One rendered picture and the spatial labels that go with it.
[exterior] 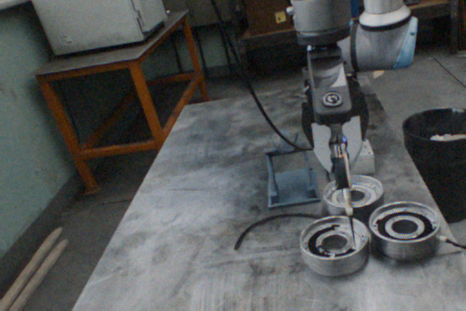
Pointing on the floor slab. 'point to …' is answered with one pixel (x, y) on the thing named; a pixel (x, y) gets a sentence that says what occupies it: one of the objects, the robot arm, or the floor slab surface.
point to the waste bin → (440, 156)
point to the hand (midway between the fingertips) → (340, 165)
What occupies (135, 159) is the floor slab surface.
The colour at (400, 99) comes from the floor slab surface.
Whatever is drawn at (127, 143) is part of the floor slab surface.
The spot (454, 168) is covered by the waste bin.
